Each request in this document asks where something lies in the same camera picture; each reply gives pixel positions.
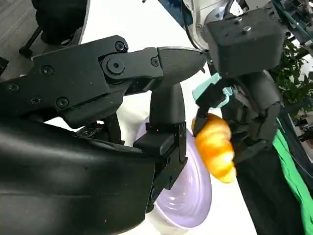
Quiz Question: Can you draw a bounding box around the black cloth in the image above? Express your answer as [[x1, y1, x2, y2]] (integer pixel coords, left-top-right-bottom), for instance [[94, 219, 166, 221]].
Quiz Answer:
[[234, 107, 313, 235]]

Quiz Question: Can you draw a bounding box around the lilac plate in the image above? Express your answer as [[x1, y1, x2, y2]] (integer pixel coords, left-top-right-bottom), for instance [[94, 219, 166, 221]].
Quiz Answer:
[[134, 116, 212, 230]]

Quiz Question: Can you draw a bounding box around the orange toy croissant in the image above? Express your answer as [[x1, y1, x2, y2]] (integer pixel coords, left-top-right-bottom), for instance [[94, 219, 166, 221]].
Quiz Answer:
[[191, 113, 237, 184]]

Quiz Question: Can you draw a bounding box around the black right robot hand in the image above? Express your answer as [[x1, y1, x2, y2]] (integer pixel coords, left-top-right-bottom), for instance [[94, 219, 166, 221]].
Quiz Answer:
[[0, 35, 206, 235]]

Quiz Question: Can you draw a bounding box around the green cloth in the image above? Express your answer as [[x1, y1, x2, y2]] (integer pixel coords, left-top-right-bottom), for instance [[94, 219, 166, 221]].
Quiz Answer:
[[272, 128, 313, 235]]

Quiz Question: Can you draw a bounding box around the black office chair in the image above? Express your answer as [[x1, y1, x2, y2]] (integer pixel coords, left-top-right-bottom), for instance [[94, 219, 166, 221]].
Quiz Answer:
[[19, 0, 87, 58]]

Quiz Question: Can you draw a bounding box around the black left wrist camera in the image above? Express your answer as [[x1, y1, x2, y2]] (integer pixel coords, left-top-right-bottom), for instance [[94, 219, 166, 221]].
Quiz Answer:
[[202, 8, 287, 77]]

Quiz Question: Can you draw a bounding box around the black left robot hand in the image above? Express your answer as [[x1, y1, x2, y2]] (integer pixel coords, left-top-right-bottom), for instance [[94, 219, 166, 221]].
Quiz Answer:
[[194, 70, 282, 165]]

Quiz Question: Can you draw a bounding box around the green potted plant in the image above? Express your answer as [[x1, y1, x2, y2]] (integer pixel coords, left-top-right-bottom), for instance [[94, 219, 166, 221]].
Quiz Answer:
[[268, 39, 313, 116]]

